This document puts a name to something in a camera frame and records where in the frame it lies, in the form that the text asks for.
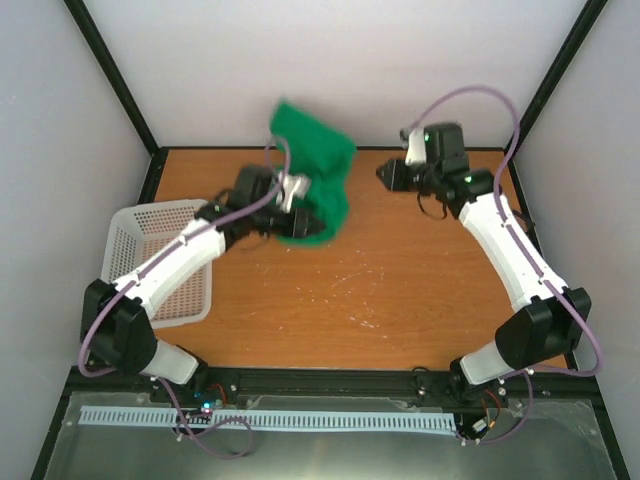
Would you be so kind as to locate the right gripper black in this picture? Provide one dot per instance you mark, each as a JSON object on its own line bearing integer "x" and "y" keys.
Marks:
{"x": 391, "y": 175}

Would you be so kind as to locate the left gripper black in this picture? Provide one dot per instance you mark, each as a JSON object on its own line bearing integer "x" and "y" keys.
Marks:
{"x": 294, "y": 228}

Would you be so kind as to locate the green t-shirt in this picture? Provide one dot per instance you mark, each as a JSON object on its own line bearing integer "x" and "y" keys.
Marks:
{"x": 325, "y": 156}

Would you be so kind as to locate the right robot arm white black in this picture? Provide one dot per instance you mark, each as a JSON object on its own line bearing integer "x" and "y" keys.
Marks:
{"x": 547, "y": 313}

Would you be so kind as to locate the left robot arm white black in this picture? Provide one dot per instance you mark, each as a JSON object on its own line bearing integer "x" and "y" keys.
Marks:
{"x": 116, "y": 317}

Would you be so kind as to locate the small electronics board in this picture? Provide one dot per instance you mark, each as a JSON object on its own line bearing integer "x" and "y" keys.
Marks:
{"x": 211, "y": 399}

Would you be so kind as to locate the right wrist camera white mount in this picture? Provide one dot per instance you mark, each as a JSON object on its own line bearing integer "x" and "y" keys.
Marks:
{"x": 414, "y": 140}

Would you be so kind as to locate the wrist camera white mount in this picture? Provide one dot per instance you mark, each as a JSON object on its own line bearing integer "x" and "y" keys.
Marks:
{"x": 414, "y": 140}
{"x": 290, "y": 187}

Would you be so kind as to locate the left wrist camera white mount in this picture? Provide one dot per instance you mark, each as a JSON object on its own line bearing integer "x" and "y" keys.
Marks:
{"x": 290, "y": 187}

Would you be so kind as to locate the light blue cable duct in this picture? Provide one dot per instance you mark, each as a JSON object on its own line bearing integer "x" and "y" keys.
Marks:
{"x": 273, "y": 420}

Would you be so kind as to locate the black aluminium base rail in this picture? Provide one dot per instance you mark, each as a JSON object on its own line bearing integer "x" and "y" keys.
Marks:
{"x": 419, "y": 386}

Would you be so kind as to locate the right black frame post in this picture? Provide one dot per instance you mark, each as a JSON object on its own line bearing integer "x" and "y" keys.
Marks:
{"x": 578, "y": 33}

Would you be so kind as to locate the black frame post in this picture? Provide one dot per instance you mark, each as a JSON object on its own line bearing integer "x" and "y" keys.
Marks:
{"x": 578, "y": 33}
{"x": 102, "y": 54}

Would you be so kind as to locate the left black frame post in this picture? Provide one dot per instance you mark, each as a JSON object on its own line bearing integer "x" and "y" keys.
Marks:
{"x": 102, "y": 54}

